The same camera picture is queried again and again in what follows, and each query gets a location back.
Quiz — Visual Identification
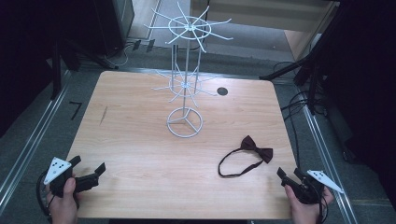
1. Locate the black floor cable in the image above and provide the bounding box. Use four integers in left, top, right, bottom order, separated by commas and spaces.
273, 60, 318, 171

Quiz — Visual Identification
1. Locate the black tripod stand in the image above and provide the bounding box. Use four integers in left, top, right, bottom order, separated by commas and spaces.
259, 6, 347, 117
49, 34, 120, 101

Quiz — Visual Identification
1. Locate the white wire display rack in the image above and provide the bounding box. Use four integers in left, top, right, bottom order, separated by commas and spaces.
144, 1, 234, 139

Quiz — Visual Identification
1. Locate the white floor cable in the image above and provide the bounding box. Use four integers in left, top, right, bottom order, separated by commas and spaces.
103, 42, 139, 68

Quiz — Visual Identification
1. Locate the metal floor rail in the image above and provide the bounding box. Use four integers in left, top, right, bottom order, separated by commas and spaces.
298, 92, 360, 224
0, 70, 72, 217

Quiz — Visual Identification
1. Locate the beige wooden panel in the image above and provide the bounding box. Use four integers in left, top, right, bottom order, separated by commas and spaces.
190, 0, 341, 62

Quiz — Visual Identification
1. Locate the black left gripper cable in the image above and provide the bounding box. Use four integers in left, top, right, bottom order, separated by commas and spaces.
35, 170, 54, 223

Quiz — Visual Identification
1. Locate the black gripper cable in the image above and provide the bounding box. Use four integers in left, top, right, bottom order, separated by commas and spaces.
317, 186, 331, 224
35, 170, 54, 223

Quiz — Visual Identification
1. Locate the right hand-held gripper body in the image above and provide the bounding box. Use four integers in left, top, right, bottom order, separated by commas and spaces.
281, 169, 346, 205

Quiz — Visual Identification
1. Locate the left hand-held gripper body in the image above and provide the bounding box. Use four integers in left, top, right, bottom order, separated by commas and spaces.
43, 156, 101, 199

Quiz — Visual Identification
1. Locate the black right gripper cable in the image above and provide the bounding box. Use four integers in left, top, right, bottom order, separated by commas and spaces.
317, 186, 331, 224

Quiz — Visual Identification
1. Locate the person's left hand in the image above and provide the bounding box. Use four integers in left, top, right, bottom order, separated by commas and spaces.
46, 176, 79, 224

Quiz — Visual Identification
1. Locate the dark cabinet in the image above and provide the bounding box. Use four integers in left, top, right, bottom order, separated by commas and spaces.
92, 0, 136, 58

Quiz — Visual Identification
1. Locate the dark maroon bow tie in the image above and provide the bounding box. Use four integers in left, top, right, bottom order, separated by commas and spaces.
218, 134, 275, 178

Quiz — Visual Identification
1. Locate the person's right hand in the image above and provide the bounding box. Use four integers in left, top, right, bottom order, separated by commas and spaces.
284, 184, 334, 224

